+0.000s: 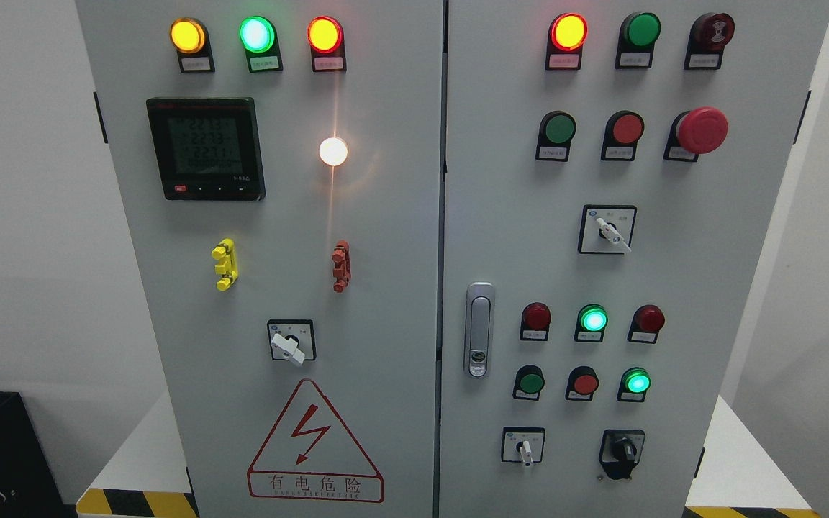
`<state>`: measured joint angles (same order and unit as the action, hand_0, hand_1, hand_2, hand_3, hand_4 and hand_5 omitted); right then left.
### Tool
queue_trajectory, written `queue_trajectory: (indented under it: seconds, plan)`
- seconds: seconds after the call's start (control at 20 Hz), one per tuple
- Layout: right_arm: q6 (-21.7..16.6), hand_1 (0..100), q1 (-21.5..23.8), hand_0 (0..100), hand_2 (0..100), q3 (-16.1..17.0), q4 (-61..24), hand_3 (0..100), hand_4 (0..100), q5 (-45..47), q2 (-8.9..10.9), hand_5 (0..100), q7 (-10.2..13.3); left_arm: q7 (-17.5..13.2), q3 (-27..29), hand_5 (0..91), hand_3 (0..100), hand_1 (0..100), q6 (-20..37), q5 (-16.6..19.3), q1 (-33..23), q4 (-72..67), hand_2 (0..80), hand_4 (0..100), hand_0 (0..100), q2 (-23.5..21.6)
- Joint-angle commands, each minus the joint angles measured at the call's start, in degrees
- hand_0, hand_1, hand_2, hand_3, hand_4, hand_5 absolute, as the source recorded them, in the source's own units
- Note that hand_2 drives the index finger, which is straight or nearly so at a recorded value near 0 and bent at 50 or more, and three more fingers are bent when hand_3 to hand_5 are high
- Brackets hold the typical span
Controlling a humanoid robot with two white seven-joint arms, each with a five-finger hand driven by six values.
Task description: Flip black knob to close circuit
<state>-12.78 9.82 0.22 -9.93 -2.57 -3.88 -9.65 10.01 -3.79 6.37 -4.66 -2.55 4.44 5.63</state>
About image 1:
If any silver door handle lock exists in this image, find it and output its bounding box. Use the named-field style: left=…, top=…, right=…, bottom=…
left=463, top=282, right=496, bottom=379

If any white selector switch left door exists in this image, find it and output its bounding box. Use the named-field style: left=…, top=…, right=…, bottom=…
left=267, top=319, right=317, bottom=366

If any small white selector switch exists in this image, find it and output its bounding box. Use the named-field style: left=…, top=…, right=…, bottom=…
left=501, top=427, right=545, bottom=468

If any grey electrical cabinet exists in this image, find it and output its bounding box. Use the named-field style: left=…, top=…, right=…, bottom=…
left=76, top=1, right=829, bottom=517

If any yellow terminal block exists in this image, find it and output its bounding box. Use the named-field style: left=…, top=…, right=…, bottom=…
left=211, top=238, right=239, bottom=291

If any black digital power meter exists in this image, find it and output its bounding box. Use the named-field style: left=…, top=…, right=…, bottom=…
left=147, top=97, right=266, bottom=201

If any green lit indicator lamp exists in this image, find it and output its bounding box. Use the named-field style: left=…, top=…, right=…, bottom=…
left=239, top=16, right=283, bottom=73

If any red push button lower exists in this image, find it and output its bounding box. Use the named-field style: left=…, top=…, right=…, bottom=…
left=565, top=366, right=599, bottom=402

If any white selector switch upper right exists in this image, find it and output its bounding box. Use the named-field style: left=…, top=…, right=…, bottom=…
left=578, top=204, right=638, bottom=255

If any green push button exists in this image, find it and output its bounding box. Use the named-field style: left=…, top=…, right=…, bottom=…
left=535, top=109, right=576, bottom=162
left=511, top=365, right=545, bottom=401

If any red push button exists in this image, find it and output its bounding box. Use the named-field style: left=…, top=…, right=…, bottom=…
left=601, top=109, right=645, bottom=162
left=565, top=366, right=599, bottom=402

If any dark green indicator lamp top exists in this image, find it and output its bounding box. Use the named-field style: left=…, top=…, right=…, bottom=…
left=615, top=11, right=661, bottom=69

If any dark red lamp right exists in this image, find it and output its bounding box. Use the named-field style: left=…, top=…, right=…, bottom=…
left=626, top=304, right=666, bottom=344

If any dark red lamp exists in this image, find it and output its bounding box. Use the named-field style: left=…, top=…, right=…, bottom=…
left=520, top=301, right=552, bottom=342
left=626, top=304, right=666, bottom=344

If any green lit lamp middle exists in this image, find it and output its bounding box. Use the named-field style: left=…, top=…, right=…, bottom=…
left=574, top=303, right=609, bottom=343

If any red push button upper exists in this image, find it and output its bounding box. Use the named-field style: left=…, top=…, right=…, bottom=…
left=601, top=109, right=645, bottom=162

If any green push button upper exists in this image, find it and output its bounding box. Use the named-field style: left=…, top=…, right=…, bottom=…
left=535, top=109, right=576, bottom=162

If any red emergency stop button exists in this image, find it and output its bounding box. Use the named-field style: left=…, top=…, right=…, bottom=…
left=663, top=107, right=728, bottom=162

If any dark red lamp left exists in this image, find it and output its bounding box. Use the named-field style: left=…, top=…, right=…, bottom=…
left=520, top=301, right=552, bottom=342

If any white glowing lamp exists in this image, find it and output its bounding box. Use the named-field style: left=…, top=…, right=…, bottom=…
left=318, top=137, right=349, bottom=167

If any green push button lower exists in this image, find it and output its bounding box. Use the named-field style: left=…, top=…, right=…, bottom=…
left=511, top=365, right=545, bottom=401

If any black rotary knob switch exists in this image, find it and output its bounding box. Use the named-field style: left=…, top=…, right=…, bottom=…
left=599, top=429, right=645, bottom=480

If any red lit lamp right door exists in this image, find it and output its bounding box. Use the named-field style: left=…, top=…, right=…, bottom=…
left=544, top=13, right=588, bottom=70

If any red-orange indicator lamp left door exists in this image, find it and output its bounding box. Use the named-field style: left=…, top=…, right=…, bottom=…
left=307, top=16, right=348, bottom=72

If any red electric hazard sticker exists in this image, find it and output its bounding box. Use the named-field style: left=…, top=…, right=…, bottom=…
left=247, top=379, right=383, bottom=504

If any red terminal block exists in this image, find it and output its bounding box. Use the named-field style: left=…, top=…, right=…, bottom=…
left=331, top=240, right=352, bottom=293

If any green lit lamp lower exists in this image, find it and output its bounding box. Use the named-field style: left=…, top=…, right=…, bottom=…
left=617, top=367, right=651, bottom=403

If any yellow indicator lamp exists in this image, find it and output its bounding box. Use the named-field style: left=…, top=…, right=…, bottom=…
left=170, top=17, right=216, bottom=73

